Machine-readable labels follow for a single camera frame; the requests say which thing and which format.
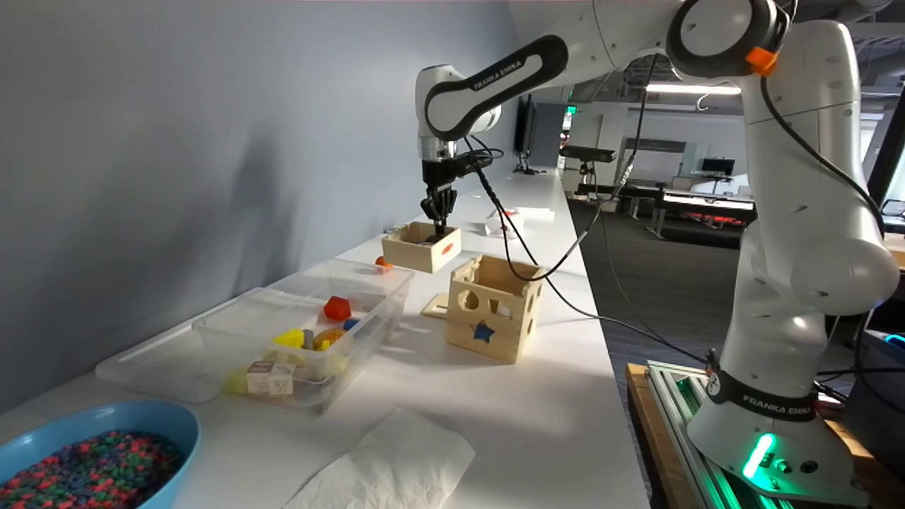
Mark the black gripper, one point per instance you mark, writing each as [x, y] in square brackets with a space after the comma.
[443, 172]

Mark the clear plastic container lid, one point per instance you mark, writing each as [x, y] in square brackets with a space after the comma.
[159, 358]

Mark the wooden alphabet cube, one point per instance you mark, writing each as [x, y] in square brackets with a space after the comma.
[258, 382]
[285, 382]

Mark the ceiling light strip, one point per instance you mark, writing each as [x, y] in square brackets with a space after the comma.
[689, 89]

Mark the wooden shape sorter cube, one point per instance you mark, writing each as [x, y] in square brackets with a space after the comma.
[490, 319]

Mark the small white printed carton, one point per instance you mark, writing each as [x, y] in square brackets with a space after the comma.
[496, 223]

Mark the small orange ball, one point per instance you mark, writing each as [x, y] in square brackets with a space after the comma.
[384, 264]

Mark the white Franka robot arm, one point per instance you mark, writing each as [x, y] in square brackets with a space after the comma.
[811, 236]

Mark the white cloth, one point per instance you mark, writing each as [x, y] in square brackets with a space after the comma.
[387, 466]

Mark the blue wooden cylinder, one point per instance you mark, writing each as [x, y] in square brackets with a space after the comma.
[349, 322]

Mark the orange round dotted wooden piece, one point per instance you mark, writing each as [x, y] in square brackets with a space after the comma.
[329, 341]

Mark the background office desk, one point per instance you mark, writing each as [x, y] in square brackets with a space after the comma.
[698, 199]

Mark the clear plastic container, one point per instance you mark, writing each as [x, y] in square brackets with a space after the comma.
[368, 358]

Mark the blue bowl with colourful beads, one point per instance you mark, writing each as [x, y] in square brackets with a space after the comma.
[94, 454]

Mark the small wooden box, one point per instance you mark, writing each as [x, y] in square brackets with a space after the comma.
[414, 251]

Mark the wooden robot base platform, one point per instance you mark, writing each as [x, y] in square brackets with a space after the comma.
[660, 425]

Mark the yellow wooden block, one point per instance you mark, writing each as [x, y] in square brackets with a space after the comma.
[291, 338]

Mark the red wooden block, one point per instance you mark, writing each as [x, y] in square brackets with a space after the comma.
[337, 309]

